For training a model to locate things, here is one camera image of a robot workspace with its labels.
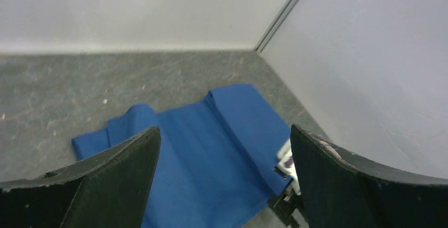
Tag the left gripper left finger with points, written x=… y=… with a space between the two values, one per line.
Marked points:
x=108 y=189

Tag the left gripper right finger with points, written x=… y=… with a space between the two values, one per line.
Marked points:
x=343 y=189

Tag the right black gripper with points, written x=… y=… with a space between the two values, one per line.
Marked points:
x=284 y=205

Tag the blue surgical drape cloth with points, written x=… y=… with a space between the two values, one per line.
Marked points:
x=215 y=167

